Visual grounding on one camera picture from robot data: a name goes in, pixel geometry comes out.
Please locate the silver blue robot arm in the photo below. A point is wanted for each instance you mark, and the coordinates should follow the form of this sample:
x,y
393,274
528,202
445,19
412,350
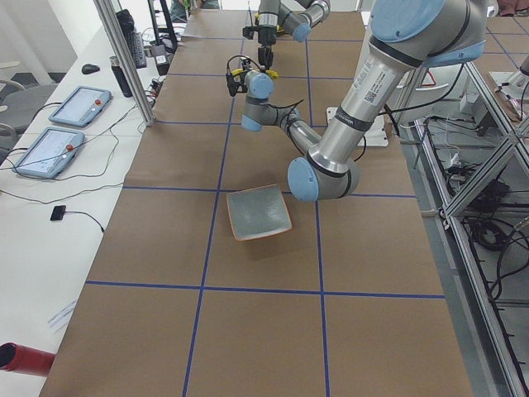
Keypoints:
x,y
404,35
274,14

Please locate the black computer mouse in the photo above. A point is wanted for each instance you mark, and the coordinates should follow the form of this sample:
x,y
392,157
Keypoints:
x,y
89,69

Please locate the upper blue teach pendant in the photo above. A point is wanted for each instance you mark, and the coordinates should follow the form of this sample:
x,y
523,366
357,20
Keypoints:
x,y
81,107

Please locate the black water bottle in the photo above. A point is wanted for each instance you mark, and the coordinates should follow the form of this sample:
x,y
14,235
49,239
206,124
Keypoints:
x,y
120,76

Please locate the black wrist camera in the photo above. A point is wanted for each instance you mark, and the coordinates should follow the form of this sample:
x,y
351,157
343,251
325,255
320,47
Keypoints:
x,y
249,31
236,83

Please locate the grey square plate orange rim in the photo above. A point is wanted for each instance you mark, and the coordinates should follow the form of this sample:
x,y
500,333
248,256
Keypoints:
x,y
257,213

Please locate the lower blue teach pendant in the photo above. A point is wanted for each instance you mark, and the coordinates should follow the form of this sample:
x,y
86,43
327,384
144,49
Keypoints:
x,y
50,153

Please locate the small black puck device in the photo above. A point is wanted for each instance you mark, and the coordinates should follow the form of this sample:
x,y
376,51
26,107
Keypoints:
x,y
58,213

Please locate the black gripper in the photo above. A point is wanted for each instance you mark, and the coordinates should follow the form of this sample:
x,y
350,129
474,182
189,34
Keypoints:
x,y
264,40
247,68

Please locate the red cylinder tube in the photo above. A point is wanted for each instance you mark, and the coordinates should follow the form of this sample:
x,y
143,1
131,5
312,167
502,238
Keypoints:
x,y
26,360

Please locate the blue teach pendant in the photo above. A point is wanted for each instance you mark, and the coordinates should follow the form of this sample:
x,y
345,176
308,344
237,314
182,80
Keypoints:
x,y
50,153
81,107

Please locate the black keyboard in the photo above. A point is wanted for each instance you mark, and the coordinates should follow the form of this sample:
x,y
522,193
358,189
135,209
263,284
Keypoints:
x,y
135,46

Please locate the aluminium frame post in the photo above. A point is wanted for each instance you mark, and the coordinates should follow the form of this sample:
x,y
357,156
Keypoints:
x,y
111,26

